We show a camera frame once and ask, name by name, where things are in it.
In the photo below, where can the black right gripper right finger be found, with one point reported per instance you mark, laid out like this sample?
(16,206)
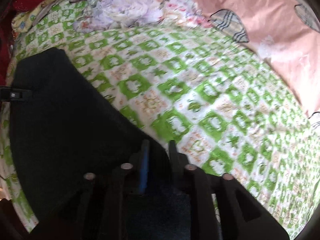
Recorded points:
(220,207)

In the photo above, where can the black pants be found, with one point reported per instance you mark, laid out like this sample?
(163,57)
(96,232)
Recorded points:
(66,130)

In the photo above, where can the floral lilac pillow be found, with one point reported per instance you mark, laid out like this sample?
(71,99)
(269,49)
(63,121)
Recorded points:
(114,14)

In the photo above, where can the green checkered bed sheet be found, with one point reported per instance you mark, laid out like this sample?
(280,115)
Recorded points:
(226,109)

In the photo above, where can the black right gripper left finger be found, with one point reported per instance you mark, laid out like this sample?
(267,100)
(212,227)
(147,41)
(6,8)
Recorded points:
(99,214)

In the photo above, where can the pink pillow with plaid patches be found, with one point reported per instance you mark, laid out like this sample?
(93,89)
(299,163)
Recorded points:
(279,36)

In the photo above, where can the yellow patterned cloth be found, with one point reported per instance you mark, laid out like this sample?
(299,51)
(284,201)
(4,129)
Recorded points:
(23,21)

